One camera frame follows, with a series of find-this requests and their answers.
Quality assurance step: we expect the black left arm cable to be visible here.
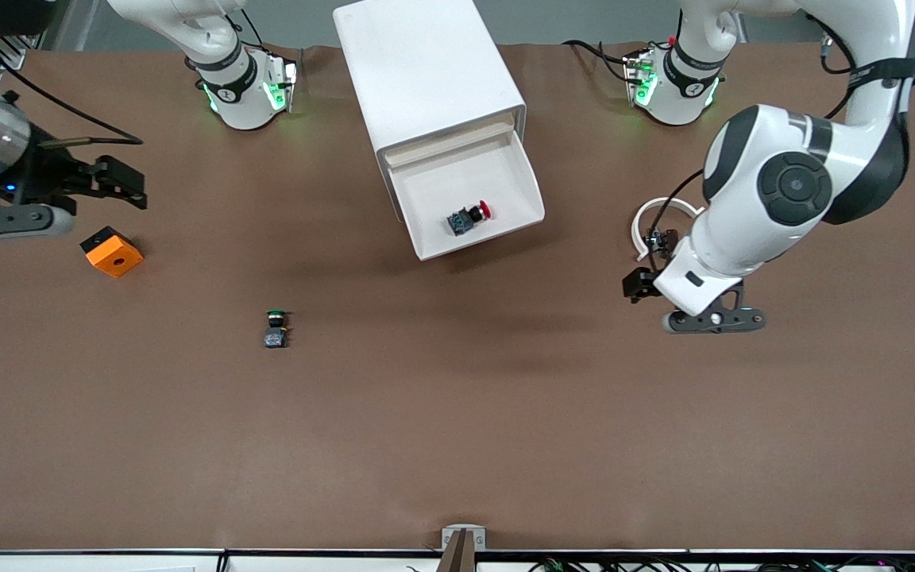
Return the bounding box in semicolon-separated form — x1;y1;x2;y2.
647;168;706;275

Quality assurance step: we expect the white curved plastic bracket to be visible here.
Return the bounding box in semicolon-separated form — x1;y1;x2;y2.
632;196;705;262

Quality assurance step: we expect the green push button switch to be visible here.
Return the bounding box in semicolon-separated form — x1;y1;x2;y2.
262;309;293;350

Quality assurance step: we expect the red push button switch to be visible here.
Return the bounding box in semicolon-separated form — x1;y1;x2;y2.
446;200;493;238

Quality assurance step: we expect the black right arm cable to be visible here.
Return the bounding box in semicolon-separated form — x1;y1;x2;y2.
0;38;145;148

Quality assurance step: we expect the metal table edge bracket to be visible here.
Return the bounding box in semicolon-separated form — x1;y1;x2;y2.
441;524;488;572

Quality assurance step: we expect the orange box with hole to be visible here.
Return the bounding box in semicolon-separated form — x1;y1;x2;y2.
79;226;145;279

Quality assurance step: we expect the black base cable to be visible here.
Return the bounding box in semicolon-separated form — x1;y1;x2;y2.
561;38;637;68

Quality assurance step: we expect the aluminium frame profile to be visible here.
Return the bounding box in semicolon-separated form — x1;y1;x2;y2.
0;0;69;71

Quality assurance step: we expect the small brown electrical component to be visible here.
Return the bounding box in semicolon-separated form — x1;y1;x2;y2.
644;226;681;259

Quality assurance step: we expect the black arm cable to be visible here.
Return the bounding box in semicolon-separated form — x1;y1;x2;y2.
0;38;145;148
647;168;706;275

